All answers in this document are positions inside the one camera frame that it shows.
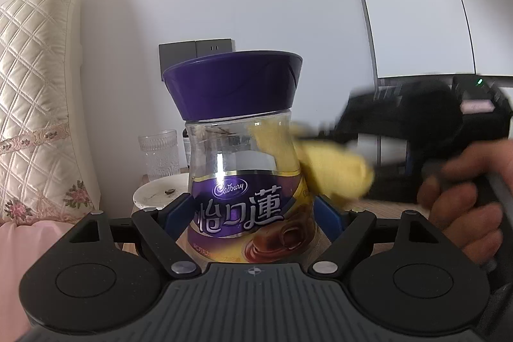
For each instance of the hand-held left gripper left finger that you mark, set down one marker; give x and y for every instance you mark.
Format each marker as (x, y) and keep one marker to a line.
(175, 210)

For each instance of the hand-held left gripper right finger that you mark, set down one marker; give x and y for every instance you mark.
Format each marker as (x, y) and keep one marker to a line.
(334, 214)

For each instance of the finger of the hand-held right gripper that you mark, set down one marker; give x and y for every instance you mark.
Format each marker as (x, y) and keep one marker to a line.
(332, 133)

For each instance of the yellow cleaning cloth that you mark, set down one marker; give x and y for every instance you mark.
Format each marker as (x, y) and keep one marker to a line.
(320, 161)

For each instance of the clear jar with purple lid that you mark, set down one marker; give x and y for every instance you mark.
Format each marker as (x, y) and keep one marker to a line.
(240, 177)

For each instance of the person's right hand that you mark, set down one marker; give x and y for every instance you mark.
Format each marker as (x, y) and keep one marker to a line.
(465, 197)

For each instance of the white plate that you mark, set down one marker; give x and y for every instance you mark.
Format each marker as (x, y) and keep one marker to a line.
(160, 193)

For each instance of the patterned clear drinking glass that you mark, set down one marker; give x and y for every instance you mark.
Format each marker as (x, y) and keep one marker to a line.
(159, 154)

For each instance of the white cabinet door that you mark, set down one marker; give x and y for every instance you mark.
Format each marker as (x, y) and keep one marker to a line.
(433, 1)

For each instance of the pink bed sheet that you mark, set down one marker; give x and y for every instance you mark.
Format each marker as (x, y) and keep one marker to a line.
(28, 246)

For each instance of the cream quilted pillow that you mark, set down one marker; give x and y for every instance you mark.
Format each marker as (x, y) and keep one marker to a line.
(40, 105)

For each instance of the grey wall socket panel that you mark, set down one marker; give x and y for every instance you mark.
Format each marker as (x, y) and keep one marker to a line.
(196, 53)

